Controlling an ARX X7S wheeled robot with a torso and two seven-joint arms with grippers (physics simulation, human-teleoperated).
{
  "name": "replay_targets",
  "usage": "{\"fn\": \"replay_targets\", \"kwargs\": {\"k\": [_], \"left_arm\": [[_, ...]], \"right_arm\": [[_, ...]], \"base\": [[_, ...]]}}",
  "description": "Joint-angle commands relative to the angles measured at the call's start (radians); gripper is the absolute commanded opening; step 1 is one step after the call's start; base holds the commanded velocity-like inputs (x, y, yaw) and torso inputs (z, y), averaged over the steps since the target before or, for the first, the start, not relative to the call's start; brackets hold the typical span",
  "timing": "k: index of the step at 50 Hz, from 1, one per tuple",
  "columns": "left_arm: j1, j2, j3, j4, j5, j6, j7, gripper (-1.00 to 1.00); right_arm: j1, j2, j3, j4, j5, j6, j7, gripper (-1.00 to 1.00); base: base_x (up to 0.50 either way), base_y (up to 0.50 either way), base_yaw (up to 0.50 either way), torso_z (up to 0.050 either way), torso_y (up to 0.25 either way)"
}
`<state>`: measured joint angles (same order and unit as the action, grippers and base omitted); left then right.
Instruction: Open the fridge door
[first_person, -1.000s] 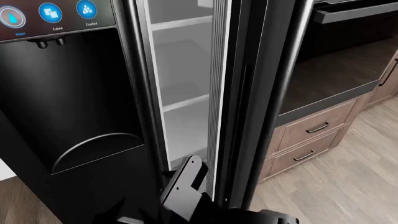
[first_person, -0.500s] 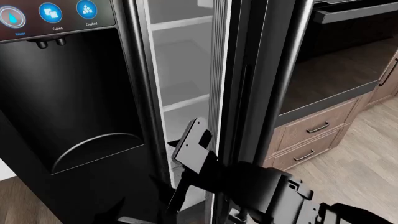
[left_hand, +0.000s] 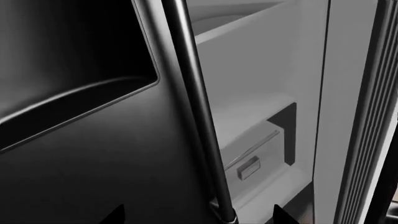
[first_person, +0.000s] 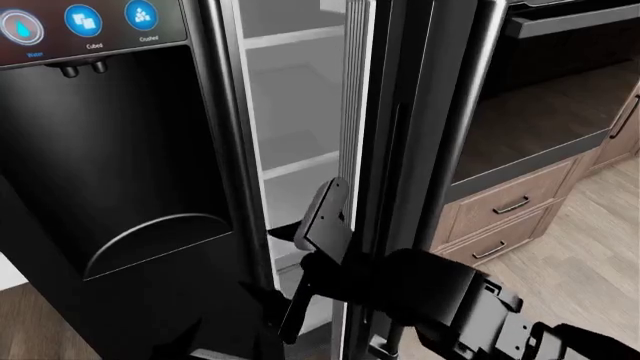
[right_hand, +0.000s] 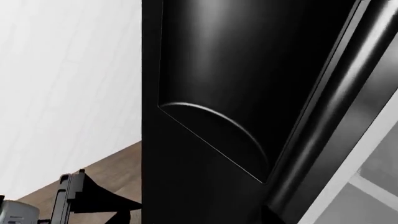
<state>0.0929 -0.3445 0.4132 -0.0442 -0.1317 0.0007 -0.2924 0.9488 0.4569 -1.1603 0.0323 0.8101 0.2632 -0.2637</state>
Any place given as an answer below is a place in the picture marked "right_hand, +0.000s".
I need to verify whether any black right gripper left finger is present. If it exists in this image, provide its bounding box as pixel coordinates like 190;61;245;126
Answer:
50;168;87;224

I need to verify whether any white fridge shelf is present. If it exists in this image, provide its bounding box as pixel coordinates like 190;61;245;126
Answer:
354;166;398;206

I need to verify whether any grey robot housing part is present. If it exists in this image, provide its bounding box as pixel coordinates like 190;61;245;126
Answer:
0;194;40;224

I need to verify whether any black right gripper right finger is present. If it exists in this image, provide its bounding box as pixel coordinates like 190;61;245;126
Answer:
70;172;143;224

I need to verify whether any white fridge cabinet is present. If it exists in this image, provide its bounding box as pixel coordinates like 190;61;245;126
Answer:
297;0;398;224

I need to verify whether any black fridge door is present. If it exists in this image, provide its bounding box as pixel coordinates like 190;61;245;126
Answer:
141;0;390;224

